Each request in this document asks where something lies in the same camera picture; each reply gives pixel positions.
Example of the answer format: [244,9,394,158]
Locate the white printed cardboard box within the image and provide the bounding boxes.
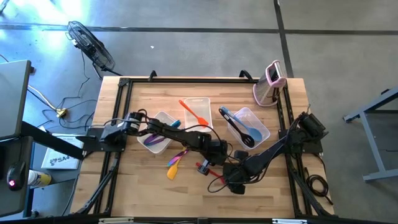
[40,133,85,171]

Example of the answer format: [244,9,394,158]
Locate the black slotted spoon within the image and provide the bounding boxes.
[218,108,256,149]

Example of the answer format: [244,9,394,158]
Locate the coiled black cable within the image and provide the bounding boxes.
[303,166,334,207]

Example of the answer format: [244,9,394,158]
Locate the black floor fan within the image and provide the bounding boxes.
[65,20,124,78]

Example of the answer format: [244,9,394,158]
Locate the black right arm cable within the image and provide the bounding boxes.
[206,173,237,195]

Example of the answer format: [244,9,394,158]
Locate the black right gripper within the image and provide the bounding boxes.
[222,149,250,195]

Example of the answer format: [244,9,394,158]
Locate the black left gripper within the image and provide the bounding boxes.
[197,139,230,177]

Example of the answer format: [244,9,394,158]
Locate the black aluminium rig frame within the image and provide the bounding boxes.
[70,76,335,224]

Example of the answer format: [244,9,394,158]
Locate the small white plastic bin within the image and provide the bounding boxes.
[183,96,215,134]

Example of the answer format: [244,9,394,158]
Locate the pink-handled metal box grater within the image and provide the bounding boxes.
[252,59,287,108]

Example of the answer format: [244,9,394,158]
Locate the red silicone spatula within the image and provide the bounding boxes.
[195,161,226,185]

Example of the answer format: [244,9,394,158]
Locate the clear plastic bin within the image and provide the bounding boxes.
[226,106,271,151]

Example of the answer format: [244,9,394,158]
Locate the yellow silicone spatula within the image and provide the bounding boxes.
[166,154,183,181]

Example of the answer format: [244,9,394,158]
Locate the black floor cable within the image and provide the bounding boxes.
[37,50,102,133]

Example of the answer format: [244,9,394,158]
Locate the white yellow bottle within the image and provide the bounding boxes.
[27,169,53,189]

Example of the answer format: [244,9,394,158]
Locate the purple iridescent knife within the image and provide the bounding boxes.
[143,132,170,144]
[167,149,190,168]

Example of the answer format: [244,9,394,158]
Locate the purple utensils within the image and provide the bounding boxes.
[146,136,175,147]

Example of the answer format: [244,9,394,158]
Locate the large white plastic bin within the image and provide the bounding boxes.
[136,111,182,156]

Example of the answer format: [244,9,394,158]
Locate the computer monitor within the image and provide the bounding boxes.
[0,59,33,141]

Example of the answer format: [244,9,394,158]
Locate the beige floor cable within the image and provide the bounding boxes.
[27,84,62,112]

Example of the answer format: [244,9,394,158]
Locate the black computer mouse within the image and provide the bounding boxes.
[6,161,27,192]

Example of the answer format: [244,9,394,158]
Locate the black side desk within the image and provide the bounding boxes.
[0,120,85,218]

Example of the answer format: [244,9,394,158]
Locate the grey metal table frame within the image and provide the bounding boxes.
[343,86,398,184]

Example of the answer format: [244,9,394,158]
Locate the orange silicone spatula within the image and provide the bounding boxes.
[178,99,210,128]

